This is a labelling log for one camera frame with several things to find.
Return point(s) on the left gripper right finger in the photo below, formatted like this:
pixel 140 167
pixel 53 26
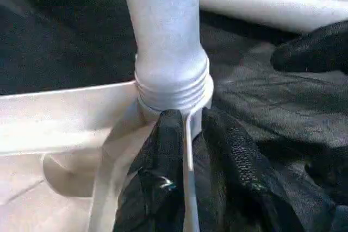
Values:
pixel 244 175

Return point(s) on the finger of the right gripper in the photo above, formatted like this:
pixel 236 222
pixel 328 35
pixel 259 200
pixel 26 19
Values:
pixel 312 50

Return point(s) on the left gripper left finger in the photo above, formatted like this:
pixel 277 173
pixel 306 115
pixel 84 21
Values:
pixel 160 166

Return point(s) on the white plastic table top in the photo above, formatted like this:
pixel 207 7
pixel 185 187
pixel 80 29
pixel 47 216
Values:
pixel 54 120

